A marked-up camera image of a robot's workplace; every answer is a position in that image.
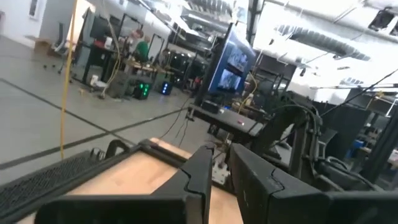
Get black perforated computer case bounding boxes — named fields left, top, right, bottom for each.
left=0, top=148, right=108, bottom=220

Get large blue-screen display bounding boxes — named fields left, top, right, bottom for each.
left=206, top=23, right=257, bottom=97

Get yellow cable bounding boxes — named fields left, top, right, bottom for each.
left=58, top=0, right=78, bottom=160

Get silver ceiling duct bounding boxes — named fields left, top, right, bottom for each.
left=275, top=24, right=373, bottom=62

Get black equipment table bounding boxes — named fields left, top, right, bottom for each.
left=186, top=104, right=268, bottom=146

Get white power strip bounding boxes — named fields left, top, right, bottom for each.
left=212, top=157, right=231, bottom=185

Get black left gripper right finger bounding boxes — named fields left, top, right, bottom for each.
left=229, top=142, right=331, bottom=224

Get black workshop desk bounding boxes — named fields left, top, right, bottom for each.
left=73, top=15, right=125, bottom=85

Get person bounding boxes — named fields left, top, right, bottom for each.
left=135, top=35, right=152, bottom=63
left=130, top=27, right=144, bottom=40

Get computer tower blue lights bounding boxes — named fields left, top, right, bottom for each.
left=159, top=80, right=174, bottom=96

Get grey office chair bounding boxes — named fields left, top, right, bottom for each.
left=51, top=23, right=68, bottom=55

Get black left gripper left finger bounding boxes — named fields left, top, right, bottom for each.
left=151, top=144, right=216, bottom=224

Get computer tower green lights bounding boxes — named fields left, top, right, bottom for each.
left=132, top=80, right=154, bottom=101

